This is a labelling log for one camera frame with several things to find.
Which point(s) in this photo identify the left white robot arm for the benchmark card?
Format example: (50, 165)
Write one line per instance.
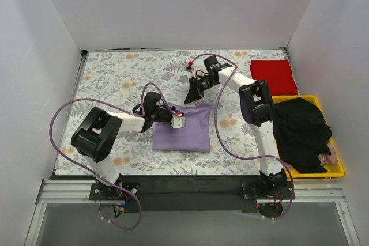
(96, 135)

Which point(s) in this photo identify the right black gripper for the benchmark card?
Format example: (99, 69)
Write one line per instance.
(198, 87)

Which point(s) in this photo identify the yellow plastic tray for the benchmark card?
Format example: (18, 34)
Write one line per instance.
(332, 170)

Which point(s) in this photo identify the floral patterned table mat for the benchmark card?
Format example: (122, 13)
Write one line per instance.
(113, 80)

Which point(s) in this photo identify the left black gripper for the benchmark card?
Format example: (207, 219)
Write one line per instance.
(169, 116)

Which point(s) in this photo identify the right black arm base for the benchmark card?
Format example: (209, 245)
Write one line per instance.
(256, 188)

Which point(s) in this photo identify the black clothes pile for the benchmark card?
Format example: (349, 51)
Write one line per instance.
(301, 134)

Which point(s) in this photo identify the folded red t shirt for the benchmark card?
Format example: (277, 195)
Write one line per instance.
(278, 75)

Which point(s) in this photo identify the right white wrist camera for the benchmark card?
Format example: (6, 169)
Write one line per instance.
(191, 69)

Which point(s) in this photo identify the lavender t shirt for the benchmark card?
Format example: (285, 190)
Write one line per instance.
(193, 137)

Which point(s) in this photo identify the pink garment in tray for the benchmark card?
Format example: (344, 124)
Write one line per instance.
(329, 159)

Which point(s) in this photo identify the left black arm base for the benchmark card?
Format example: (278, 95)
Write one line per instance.
(100, 191)

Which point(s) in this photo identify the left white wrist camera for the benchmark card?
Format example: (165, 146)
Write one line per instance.
(178, 120)

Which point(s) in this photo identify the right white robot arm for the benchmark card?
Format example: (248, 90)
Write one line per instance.
(256, 106)

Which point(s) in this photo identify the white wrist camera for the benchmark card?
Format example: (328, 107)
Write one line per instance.
(191, 69)
(178, 120)

